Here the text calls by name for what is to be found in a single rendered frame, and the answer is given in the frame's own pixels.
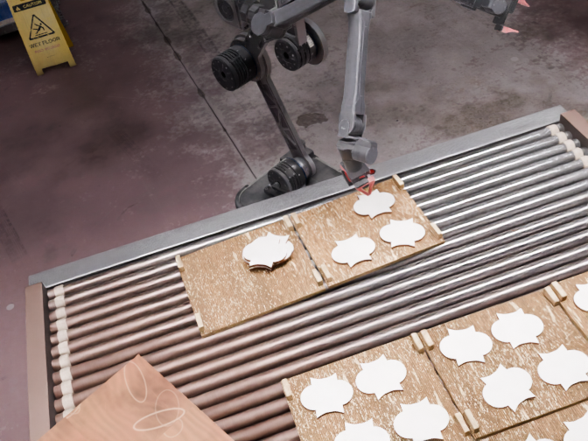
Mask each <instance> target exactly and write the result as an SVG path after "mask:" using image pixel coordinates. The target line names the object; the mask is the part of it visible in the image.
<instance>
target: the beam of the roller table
mask: <svg viewBox="0 0 588 441"><path fill-rule="evenodd" d="M564 112H567V111H566V110H565V109H564V108H563V107H562V106H561V105H558V106H555V107H553V108H547V109H545V110H542V111H539V112H536V113H534V114H531V115H526V116H523V117H520V118H517V119H514V120H512V121H509V122H504V123H502V124H499V125H495V126H493V127H490V128H487V129H483V130H480V131H477V132H474V133H472V134H468V135H465V136H461V137H458V138H455V139H452V140H450V141H447V142H443V143H439V144H436V145H433V146H431V147H428V148H425V149H422V150H417V151H414V152H411V153H409V154H406V155H403V156H400V157H396V158H393V159H390V160H387V161H384V162H381V163H379V164H374V165H371V166H369V167H368V169H374V170H375V174H372V175H370V174H368V175H367V176H368V177H371V176H374V178H375V182H374V183H375V184H376V183H379V182H382V181H384V180H387V179H392V178H393V175H397V176H400V175H403V174H405V173H409V172H413V171H416V170H419V169H422V168H424V167H427V166H430V165H434V164H437V163H440V162H443V161H445V160H449V159H452V158H456V157H459V156H462V155H465V154H467V153H470V152H473V151H477V150H480V149H483V148H486V147H489V146H492V145H495V144H499V143H502V142H505V141H507V140H510V139H513V138H516V137H520V136H523V135H527V134H529V133H532V132H535V131H538V130H542V129H545V128H546V127H548V126H550V125H553V124H555V125H556V124H559V119H560V115H561V114H562V113H564ZM354 190H357V189H356V188H355V187H354V185H350V186H348V184H347V182H346V181H345V179H344V177H343V175H341V176H338V177H335V178H330V179H328V180H325V181H322V182H319V183H317V184H314V185H308V186H306V187H303V188H300V189H297V190H295V191H292V192H287V193H284V194H281V195H278V196H276V197H273V198H270V199H266V200H263V201H259V202H256V203H254V204H251V205H248V206H244V207H241V208H238V209H235V210H232V211H229V212H226V213H222V214H219V215H216V216H214V217H211V218H207V219H204V220H200V221H197V222H194V223H192V224H189V225H186V226H183V227H178V228H175V229H173V230H170V231H167V232H164V233H162V234H156V235H153V236H151V237H148V238H145V239H142V240H140V241H135V242H132V243H129V244H126V245H123V246H121V247H118V248H113V249H111V250H108V251H105V252H101V253H99V254H96V255H91V256H89V257H86V258H83V259H80V260H77V261H74V262H70V263H67V264H64V265H61V266H59V267H56V268H53V269H48V270H45V271H42V272H39V273H37V274H34V275H31V276H29V285H32V284H37V283H40V282H42V283H43V285H44V286H45V288H46V289H47V290H50V289H53V288H54V287H56V286H59V285H62V284H63V285H65V284H70V283H72V282H75V281H78V280H81V279H83V278H86V277H91V276H93V275H96V274H100V273H102V272H105V271H108V270H112V269H115V268H118V267H121V266H123V265H126V264H129V263H133V262H136V261H140V260H143V259H145V258H148V257H151V256H155V255H158V254H161V253H164V252H166V251H169V250H172V249H177V248H180V247H183V246H185V245H188V244H191V243H194V242H198V241H201V240H204V239H206V238H209V237H212V236H215V235H220V234H223V233H226V232H228V231H231V230H234V229H237V228H241V227H244V226H247V225H249V224H252V223H256V222H258V221H263V220H266V219H268V218H271V217H274V216H277V215H279V214H284V213H287V212H289V211H293V210H296V209H299V208H301V207H306V206H309V205H311V204H314V203H317V202H320V201H322V200H327V199H330V198H333V197H336V196H339V195H341V194H344V193H349V192H351V191H354Z"/></svg>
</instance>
